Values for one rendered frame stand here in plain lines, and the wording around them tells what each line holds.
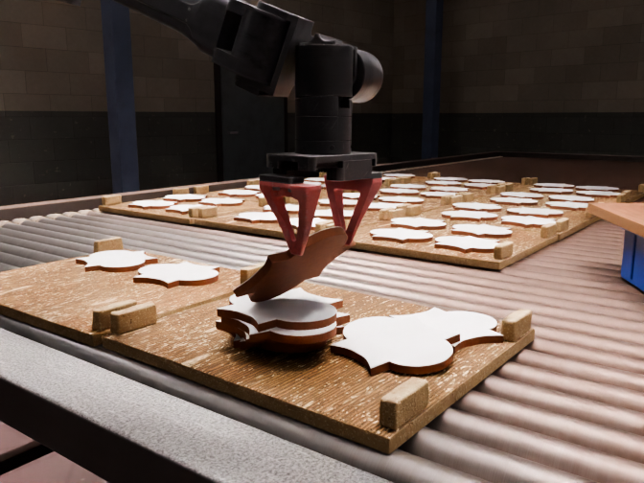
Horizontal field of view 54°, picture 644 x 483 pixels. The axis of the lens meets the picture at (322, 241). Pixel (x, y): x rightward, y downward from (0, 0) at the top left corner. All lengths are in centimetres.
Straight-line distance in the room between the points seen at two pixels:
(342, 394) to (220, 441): 12
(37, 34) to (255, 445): 595
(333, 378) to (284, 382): 5
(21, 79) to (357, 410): 586
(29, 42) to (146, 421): 583
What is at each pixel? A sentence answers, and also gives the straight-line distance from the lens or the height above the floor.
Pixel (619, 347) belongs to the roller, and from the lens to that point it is 87.
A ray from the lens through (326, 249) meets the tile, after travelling 67.
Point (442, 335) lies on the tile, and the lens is 72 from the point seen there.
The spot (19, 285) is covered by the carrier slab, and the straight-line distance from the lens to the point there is 111.
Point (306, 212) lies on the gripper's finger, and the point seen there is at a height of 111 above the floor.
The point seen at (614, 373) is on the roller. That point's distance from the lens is 78.
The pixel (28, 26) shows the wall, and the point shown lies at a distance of 637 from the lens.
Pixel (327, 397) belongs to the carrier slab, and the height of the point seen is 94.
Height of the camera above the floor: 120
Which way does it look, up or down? 11 degrees down
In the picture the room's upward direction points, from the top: straight up
